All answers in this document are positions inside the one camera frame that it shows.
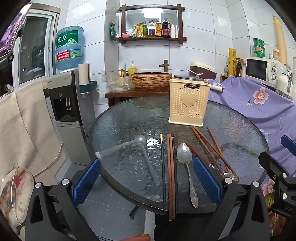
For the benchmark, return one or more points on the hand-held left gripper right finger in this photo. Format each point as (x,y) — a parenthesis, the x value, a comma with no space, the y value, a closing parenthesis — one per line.
(205,178)

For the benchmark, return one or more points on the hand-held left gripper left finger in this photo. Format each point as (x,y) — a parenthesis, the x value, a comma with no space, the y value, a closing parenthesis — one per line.
(87,178)

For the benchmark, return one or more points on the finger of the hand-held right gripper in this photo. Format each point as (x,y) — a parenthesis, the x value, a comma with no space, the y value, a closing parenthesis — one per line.
(289,142)
(270,162)

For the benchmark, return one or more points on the silver metal spoon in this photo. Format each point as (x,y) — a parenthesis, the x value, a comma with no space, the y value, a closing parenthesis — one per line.
(184,154)

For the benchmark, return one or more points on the brown wooden chopstick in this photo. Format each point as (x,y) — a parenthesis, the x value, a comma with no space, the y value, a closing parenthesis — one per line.
(172,173)
(214,139)
(169,173)

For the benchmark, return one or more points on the clear plastic spoon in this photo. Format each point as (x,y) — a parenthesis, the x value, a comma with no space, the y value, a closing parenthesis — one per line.
(140,140)

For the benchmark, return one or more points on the beige perforated utensil holder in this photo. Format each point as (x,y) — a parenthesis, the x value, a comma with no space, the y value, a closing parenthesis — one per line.
(188,102)

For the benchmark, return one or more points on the grey water dispenser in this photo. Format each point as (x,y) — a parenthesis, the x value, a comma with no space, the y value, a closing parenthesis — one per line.
(69,139)

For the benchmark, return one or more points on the purple floral sheet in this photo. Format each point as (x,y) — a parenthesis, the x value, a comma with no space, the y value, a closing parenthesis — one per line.
(254,109)

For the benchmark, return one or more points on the black table base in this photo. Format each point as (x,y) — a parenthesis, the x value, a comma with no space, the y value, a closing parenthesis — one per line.
(134,210)

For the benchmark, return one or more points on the white electric kettle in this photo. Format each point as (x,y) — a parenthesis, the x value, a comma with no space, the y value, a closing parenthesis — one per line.
(284,81)

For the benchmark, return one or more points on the printed round cushion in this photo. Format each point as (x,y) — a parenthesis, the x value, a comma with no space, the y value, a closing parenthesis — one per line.
(16,197)

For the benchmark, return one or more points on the white microwave oven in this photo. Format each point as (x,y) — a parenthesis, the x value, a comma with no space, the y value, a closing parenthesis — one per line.
(256,69)

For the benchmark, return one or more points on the beige cloth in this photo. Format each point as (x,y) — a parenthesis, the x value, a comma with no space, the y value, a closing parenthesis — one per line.
(23,127)

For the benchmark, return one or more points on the beige lidded jar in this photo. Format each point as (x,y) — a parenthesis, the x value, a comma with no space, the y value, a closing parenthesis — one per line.
(276,55)

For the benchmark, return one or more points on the brown glass bottle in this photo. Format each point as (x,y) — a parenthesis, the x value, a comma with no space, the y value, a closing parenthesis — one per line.
(239,69)

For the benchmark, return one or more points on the white paper roll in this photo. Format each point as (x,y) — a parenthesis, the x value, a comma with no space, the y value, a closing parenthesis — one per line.
(216,88)

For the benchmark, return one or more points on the brown wooden counter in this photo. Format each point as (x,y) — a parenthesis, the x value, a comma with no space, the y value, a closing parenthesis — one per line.
(129,95)

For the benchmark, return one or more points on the clear plastic bag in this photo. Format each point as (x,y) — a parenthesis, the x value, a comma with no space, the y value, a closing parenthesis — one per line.
(115,83)

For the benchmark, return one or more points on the yellow wrap roll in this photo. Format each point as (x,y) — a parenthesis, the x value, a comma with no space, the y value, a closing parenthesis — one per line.
(232,61)

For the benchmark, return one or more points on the stack of green noodle cups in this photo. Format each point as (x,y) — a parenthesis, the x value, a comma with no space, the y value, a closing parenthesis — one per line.
(259,47)

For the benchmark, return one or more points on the tall beige cup stack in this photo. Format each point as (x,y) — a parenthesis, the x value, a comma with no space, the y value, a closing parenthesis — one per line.
(280,39)

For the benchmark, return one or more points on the brown and white rice cooker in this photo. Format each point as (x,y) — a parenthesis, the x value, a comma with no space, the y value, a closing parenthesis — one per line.
(203,69)

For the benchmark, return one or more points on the woven pattern basin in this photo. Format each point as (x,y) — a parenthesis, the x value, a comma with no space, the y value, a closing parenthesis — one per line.
(150,81)

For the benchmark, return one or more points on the yellow soap pump bottle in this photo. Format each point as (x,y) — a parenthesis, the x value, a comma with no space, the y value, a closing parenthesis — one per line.
(132,70)

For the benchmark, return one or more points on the bronze faucet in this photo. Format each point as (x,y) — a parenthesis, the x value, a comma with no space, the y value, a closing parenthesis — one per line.
(164,64)

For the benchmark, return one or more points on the blue water jug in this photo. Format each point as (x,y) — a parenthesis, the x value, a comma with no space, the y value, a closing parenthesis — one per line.
(69,46)

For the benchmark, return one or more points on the pink small container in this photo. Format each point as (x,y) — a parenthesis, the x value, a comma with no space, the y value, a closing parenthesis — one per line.
(125,36)

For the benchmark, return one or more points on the green hanging packet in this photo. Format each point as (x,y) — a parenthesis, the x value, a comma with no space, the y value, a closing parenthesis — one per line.
(112,31)

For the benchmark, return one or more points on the white slim bottle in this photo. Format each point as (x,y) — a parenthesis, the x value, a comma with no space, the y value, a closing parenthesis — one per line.
(173,31)

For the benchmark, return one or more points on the dark soy sauce bottle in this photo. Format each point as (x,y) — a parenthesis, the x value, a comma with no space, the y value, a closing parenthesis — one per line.
(166,30)

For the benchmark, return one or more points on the yellow seasoning packet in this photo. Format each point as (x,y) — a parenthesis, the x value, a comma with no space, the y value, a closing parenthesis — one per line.
(138,31)

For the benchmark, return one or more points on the amber oil bottle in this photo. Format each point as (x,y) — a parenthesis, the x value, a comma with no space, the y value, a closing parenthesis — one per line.
(158,30)

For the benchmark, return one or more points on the purple label bottle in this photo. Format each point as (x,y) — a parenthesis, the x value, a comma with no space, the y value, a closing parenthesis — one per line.
(151,30)

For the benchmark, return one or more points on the wooden framed mirror shelf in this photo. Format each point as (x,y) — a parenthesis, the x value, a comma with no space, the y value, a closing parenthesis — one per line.
(122,23)

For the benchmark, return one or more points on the green glass bottle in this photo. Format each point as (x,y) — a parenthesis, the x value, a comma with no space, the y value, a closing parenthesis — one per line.
(145,30)

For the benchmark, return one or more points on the smartphone with lit screen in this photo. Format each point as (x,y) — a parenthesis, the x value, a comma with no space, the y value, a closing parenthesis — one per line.
(9,34)

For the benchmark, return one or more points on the window with grey frame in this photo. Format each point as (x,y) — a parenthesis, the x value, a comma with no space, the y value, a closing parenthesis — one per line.
(34,51)

